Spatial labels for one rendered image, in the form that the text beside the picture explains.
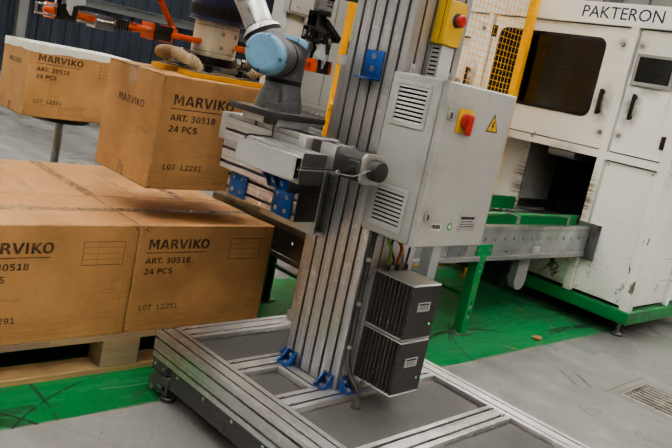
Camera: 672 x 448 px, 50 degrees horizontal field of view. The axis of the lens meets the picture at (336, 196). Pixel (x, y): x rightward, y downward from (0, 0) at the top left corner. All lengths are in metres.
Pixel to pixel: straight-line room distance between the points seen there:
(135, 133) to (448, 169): 1.16
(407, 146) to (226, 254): 1.05
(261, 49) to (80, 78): 2.41
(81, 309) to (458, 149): 1.36
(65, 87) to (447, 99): 2.84
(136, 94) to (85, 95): 1.80
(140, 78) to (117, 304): 0.79
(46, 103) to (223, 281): 1.90
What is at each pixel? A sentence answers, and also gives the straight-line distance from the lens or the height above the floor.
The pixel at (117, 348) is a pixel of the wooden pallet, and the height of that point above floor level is 0.09.
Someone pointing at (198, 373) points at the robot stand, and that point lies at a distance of 2.36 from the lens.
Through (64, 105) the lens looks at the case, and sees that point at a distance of 4.41.
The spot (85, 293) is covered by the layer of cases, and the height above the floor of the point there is 0.30.
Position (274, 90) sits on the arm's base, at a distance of 2.26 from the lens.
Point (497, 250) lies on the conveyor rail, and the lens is 3.92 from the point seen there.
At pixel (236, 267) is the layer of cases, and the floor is 0.37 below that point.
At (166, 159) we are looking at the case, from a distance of 2.58.
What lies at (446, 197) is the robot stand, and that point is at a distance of 2.07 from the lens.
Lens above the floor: 1.18
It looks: 9 degrees down
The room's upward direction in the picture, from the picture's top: 12 degrees clockwise
